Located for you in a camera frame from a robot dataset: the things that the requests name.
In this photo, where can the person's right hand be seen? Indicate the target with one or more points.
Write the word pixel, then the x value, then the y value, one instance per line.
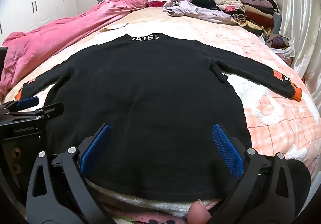
pixel 199 211

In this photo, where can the plastic bag of clothes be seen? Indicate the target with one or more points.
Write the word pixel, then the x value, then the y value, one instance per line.
pixel 278 42

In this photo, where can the lavender garment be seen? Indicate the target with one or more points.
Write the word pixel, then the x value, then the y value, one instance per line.
pixel 195 10

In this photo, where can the white satin curtain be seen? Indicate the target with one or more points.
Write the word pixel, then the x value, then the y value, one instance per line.
pixel 301 25

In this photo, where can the grey cloth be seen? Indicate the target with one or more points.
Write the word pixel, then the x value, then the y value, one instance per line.
pixel 276 21

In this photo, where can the peach and white checked blanket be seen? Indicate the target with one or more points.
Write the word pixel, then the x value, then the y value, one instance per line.
pixel 275 118

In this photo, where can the black crumpled garment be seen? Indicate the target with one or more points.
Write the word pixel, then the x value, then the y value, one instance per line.
pixel 204 3

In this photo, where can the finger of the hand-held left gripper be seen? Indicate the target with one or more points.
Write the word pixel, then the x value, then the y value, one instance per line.
pixel 25 102
pixel 50 108

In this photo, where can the stack of folded clothes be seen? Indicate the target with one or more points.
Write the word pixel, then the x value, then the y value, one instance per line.
pixel 250 10

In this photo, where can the pink printed clothing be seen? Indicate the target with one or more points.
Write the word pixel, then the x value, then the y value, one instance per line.
pixel 150 220

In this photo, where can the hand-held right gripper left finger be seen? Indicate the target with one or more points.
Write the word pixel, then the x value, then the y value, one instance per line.
pixel 95 148

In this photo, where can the pink quilt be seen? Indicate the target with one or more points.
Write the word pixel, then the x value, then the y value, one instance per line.
pixel 50 38

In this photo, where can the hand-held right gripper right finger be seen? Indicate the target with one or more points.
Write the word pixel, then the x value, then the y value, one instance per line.
pixel 227 148

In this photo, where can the black sweater with orange patches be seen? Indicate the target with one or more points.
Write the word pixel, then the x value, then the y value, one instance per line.
pixel 150 88

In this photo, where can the red cloth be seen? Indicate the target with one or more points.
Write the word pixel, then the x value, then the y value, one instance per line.
pixel 158 3

